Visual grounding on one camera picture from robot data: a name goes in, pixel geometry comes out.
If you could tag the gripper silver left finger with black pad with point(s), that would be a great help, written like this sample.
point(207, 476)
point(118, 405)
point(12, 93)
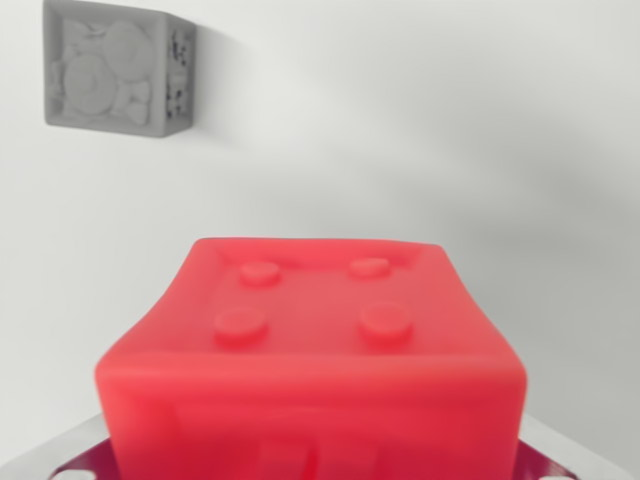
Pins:
point(82, 457)

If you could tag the red embossed cube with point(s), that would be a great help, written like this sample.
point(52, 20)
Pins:
point(310, 370)

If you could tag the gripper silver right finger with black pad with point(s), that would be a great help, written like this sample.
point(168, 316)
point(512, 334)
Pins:
point(547, 457)

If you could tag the gray embossed cube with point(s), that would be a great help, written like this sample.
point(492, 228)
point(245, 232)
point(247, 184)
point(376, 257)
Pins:
point(107, 70)

